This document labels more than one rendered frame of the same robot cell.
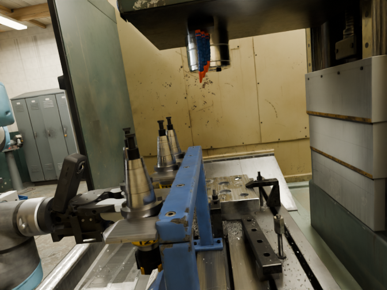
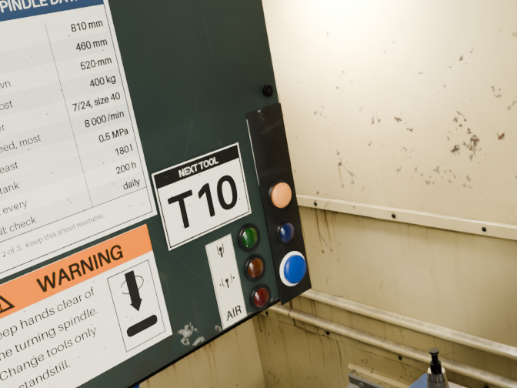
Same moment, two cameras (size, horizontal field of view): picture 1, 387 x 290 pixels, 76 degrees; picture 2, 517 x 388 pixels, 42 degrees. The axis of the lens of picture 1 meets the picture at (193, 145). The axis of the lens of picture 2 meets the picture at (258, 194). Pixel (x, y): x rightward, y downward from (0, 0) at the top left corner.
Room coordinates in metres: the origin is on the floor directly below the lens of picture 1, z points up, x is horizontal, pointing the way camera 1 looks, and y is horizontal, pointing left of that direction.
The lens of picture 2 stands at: (1.14, 0.58, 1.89)
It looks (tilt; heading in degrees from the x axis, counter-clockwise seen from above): 17 degrees down; 225
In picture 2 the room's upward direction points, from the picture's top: 10 degrees counter-clockwise
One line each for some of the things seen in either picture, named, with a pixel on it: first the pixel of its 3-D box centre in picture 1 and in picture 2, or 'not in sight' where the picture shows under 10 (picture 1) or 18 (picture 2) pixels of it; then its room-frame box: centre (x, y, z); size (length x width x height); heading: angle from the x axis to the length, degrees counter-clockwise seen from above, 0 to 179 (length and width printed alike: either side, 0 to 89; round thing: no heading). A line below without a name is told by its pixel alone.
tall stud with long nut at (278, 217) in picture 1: (279, 236); not in sight; (0.62, -0.20, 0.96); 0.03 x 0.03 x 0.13
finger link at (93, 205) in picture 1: (98, 206); not in sight; (0.44, 0.19, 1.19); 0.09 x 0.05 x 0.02; 71
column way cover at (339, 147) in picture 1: (337, 137); not in sight; (0.91, -0.54, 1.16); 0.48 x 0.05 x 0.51; 175
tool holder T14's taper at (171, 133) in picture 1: (171, 141); not in sight; (0.68, 0.06, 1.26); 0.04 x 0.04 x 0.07
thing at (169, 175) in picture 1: (163, 176); not in sight; (0.51, 0.07, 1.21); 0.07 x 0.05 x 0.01; 85
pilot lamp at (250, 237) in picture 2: not in sight; (249, 237); (0.72, 0.13, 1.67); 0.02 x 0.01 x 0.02; 175
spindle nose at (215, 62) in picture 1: (208, 53); not in sight; (0.95, -0.10, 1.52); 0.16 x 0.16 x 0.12
